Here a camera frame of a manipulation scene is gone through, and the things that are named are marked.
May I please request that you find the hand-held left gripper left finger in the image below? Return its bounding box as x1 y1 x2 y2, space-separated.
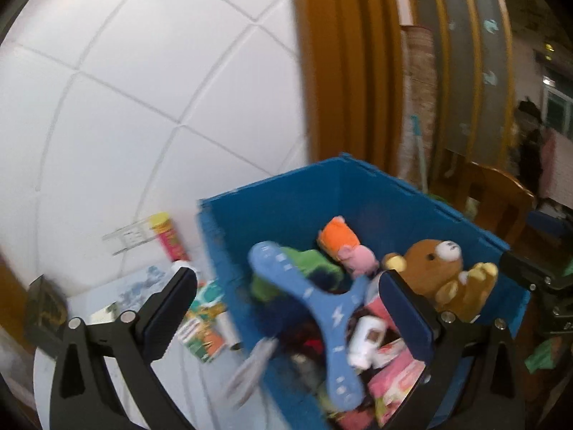
49 266 198 430

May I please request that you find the green cloth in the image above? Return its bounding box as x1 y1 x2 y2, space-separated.
525 339 562 373

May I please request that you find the teal mop handle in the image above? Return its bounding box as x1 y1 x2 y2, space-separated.
409 114 433 193

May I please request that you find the pink pig plush orange dress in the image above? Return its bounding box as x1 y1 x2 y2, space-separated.
318 216 379 276

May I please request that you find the brown bear plush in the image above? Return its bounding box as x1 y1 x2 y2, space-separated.
382 239 499 323

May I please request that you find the pink green wipes pack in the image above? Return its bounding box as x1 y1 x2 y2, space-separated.
367 338 426 426

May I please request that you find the teal wipes pack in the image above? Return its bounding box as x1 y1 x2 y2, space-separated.
188 280 227 319

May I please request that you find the white boxy toy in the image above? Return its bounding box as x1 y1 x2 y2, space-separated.
347 316 388 370

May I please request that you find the green printed box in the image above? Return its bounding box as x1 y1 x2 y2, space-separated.
177 309 227 363

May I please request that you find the rolled carpet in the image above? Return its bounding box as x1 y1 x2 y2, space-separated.
400 24 439 184

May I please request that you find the blue plastic crate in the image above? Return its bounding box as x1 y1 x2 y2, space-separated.
197 152 531 430

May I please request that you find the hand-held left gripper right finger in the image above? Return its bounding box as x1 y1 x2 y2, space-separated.
378 269 524 430

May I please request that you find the wooden chair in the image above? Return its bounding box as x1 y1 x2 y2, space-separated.
457 161 538 245

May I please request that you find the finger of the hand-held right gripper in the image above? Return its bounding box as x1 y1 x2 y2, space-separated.
500 251 573 294

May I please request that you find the green plush toy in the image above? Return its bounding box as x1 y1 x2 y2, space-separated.
250 246 343 301

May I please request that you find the pink hanging cloth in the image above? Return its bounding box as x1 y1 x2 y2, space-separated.
539 130 573 202

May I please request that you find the blue boomerang toy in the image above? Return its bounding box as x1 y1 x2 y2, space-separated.
247 241 372 410

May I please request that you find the white wall socket panel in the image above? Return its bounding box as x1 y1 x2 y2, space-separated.
102 220 155 254

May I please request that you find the wooden framed patterned door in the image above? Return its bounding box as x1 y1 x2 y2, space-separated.
412 0 515 162

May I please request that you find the small white toy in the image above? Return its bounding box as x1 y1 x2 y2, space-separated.
171 259 198 278

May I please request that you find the black box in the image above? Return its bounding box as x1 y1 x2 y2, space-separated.
24 275 68 343

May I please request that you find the pink yellow chips can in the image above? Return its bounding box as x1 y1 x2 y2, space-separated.
150 212 192 263

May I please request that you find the floral blue tablecloth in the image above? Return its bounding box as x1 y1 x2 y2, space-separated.
31 262 269 430

